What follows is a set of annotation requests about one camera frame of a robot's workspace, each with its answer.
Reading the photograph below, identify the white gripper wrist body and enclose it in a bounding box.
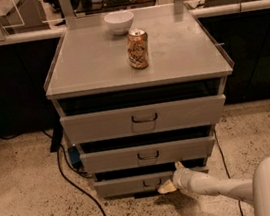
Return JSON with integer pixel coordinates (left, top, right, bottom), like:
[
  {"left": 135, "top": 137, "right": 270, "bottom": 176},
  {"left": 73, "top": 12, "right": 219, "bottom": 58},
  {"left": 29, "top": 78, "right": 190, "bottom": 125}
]
[{"left": 172, "top": 167, "right": 199, "bottom": 192}]

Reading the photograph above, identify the grey bottom drawer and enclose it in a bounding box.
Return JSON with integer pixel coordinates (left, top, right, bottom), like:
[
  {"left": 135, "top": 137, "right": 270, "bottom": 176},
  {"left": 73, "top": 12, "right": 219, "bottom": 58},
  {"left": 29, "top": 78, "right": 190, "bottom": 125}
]
[{"left": 92, "top": 164, "right": 212, "bottom": 201}]

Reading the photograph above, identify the grey drawer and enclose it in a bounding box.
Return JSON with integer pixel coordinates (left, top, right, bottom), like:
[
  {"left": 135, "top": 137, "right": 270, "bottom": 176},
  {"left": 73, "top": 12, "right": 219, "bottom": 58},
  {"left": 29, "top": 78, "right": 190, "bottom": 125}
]
[
  {"left": 92, "top": 164, "right": 212, "bottom": 201},
  {"left": 81, "top": 136, "right": 215, "bottom": 174},
  {"left": 60, "top": 95, "right": 226, "bottom": 144}
]

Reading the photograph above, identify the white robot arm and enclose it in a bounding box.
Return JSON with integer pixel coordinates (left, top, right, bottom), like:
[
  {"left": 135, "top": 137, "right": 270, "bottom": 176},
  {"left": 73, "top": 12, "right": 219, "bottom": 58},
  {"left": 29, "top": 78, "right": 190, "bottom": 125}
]
[{"left": 157, "top": 157, "right": 270, "bottom": 216}]

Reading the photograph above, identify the grey middle drawer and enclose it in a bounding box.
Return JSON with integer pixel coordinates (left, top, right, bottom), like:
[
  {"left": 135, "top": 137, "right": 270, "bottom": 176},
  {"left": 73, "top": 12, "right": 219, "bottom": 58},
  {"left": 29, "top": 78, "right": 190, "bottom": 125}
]
[{"left": 81, "top": 136, "right": 215, "bottom": 174}]

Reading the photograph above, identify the grey drawer cabinet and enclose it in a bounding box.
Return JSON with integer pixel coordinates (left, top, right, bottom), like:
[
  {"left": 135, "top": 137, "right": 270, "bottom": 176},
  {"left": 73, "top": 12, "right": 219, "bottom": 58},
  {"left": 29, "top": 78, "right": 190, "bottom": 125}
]
[{"left": 45, "top": 4, "right": 233, "bottom": 198}]

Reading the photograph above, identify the grey top drawer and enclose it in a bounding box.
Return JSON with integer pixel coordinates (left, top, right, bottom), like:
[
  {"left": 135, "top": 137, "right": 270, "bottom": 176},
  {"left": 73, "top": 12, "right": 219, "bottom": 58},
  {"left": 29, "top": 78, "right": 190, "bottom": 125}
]
[{"left": 60, "top": 95, "right": 226, "bottom": 144}]

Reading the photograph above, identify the blue box behind cabinet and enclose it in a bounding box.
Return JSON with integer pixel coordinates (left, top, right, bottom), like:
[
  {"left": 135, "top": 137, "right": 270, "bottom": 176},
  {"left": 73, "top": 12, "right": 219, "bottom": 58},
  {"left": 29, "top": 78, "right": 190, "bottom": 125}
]
[{"left": 68, "top": 146, "right": 82, "bottom": 169}]

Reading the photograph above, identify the orange soda can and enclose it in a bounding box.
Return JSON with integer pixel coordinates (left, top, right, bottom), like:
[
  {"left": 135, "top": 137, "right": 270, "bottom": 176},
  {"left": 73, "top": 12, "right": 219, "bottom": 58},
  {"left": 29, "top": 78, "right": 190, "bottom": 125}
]
[{"left": 127, "top": 28, "right": 149, "bottom": 69}]

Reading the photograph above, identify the white ceramic bowl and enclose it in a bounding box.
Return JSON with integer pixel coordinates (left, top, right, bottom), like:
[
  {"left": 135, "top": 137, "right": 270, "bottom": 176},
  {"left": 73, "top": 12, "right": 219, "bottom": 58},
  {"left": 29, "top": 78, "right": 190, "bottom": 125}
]
[{"left": 104, "top": 10, "right": 134, "bottom": 35}]

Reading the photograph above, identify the black cable left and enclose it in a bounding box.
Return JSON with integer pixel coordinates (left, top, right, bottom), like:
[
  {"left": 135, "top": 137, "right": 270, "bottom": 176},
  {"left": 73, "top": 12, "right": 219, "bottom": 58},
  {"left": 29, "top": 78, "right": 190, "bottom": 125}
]
[{"left": 0, "top": 120, "right": 110, "bottom": 216}]

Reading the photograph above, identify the white horizontal rail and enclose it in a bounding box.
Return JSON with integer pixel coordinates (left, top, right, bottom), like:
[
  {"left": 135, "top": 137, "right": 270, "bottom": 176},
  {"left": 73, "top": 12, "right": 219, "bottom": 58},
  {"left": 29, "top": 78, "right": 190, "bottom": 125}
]
[{"left": 0, "top": 0, "right": 270, "bottom": 46}]

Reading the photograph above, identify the grey bracket post middle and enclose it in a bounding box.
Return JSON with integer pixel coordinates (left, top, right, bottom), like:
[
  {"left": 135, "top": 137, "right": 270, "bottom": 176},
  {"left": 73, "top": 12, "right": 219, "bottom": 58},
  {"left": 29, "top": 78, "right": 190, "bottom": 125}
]
[{"left": 58, "top": 0, "right": 75, "bottom": 20}]

